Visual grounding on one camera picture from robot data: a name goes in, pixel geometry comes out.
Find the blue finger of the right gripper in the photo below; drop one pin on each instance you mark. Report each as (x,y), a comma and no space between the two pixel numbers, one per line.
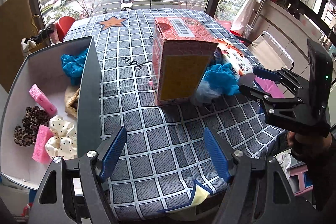
(267,74)
(260,94)

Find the clothes on hanger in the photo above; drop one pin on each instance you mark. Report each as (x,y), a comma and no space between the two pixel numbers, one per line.
(28,44)

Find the grey storage box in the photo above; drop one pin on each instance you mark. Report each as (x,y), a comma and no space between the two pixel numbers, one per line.
(42,82)

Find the beige knitted item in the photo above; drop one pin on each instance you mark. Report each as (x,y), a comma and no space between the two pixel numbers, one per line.
(71,99)

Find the checkered star tablecloth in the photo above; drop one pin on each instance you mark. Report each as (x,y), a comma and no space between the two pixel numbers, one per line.
(165,152)

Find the pink foam block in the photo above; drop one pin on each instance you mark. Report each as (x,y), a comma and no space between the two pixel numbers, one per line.
(40,154)
(41,99)

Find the red yellow cardboard box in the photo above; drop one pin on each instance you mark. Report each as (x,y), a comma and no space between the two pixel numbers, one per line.
(182,49)

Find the red plastic stool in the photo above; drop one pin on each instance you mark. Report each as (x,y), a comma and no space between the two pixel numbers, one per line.
(227,25)

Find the red round chair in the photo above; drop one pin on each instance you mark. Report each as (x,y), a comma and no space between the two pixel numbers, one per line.
(63,25)

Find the brown cardboard sheet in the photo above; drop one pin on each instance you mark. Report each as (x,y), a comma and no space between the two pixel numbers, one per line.
(17,22)

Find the blue cloth front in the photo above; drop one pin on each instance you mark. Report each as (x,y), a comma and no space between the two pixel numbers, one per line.
(73,66)

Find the white tissue pack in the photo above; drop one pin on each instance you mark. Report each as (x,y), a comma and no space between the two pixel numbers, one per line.
(241,67)

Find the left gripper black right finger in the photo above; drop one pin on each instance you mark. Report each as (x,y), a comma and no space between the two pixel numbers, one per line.
(221,155)

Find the beige folding chair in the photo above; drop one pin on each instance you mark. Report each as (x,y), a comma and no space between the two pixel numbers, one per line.
(268,51)

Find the blue cloth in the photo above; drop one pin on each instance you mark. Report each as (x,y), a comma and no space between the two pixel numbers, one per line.
(73,66)
(218,80)

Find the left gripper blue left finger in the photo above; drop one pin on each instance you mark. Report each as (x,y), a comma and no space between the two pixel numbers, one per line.
(109,152)

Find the leopard print scrunchie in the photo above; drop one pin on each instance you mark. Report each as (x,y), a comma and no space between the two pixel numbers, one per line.
(26,135)

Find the white polka dot scrunchie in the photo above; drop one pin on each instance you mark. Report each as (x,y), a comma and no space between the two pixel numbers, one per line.
(63,143)

